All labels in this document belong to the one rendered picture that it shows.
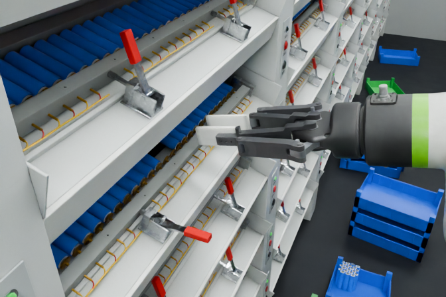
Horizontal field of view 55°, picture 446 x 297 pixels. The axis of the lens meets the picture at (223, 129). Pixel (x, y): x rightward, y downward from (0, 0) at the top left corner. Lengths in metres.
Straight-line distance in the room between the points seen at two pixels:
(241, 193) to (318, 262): 0.95
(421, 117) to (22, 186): 0.42
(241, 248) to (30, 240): 0.77
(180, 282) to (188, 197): 0.18
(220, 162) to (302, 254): 1.19
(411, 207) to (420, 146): 1.42
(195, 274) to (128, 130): 0.40
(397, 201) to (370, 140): 1.43
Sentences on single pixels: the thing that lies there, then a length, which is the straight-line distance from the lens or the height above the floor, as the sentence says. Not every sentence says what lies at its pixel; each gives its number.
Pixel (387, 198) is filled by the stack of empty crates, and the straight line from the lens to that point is 1.96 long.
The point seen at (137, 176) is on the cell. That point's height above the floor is 0.97.
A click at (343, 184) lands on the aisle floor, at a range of 2.26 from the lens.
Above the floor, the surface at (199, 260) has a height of 0.75.
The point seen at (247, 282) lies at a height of 0.37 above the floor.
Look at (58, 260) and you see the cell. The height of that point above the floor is 0.97.
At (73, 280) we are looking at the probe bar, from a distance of 0.52.
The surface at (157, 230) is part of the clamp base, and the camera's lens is 0.58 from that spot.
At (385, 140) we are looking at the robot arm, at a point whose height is 1.08.
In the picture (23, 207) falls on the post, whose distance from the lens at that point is 0.35.
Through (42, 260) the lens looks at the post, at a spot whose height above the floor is 1.08.
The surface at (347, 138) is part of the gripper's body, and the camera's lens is 0.55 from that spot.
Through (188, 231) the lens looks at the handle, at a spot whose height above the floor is 0.95.
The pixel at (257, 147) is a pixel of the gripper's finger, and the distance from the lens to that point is 0.57.
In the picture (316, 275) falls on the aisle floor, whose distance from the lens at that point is 1.80.
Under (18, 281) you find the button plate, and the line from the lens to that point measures 0.37.
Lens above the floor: 1.35
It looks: 31 degrees down
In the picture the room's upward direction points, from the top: straight up
